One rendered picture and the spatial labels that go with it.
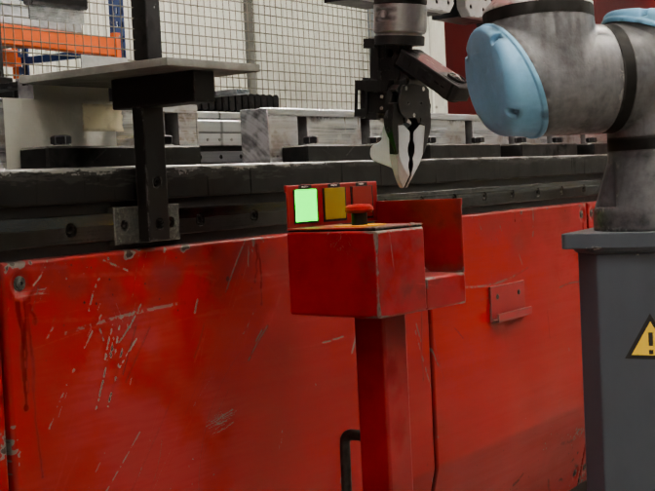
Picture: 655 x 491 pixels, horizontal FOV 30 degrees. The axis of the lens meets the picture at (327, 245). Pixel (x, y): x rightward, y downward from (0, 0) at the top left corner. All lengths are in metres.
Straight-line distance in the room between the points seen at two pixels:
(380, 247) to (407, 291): 0.08
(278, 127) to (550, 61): 0.88
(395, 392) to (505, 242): 0.83
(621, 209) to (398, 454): 0.58
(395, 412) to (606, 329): 0.48
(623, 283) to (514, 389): 1.25
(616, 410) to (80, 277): 0.67
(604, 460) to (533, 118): 0.37
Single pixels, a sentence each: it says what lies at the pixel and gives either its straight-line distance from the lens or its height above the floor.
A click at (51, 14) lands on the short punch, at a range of 1.75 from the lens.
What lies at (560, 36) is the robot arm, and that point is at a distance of 1.27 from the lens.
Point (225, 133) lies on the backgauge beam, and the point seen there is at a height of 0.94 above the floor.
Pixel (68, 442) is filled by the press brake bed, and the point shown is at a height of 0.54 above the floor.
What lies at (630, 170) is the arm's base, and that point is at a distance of 1.32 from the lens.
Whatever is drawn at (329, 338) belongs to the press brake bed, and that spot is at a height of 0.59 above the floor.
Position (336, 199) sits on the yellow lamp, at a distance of 1.76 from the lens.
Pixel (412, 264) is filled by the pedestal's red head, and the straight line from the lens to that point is 1.65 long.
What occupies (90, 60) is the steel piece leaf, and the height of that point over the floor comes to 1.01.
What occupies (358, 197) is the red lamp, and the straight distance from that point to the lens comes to 1.80.
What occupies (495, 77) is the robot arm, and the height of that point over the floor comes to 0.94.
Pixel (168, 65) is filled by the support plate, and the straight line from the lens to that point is 1.49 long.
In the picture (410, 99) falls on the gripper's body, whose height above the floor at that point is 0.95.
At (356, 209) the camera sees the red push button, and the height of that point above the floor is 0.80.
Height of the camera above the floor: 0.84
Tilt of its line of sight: 3 degrees down
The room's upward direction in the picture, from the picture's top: 3 degrees counter-clockwise
